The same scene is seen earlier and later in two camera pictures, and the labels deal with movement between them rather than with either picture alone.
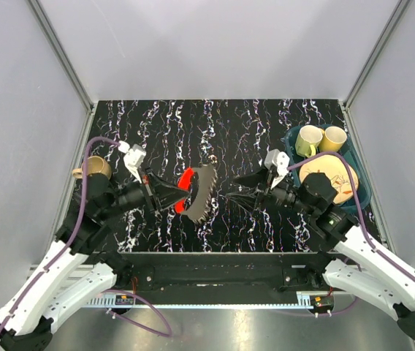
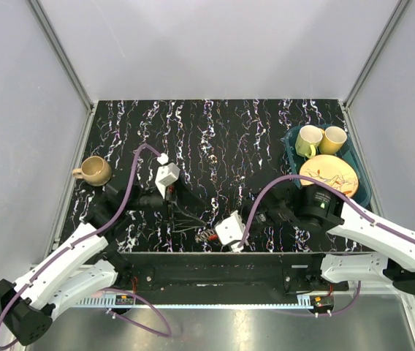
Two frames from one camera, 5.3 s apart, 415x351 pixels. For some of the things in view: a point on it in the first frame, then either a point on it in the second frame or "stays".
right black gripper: [247, 199] -> [253, 232]
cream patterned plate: [336, 170] stays
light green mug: [307, 140] stays
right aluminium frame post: [401, 5] stays
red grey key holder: [200, 181] -> [206, 235]
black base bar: [223, 274] stays
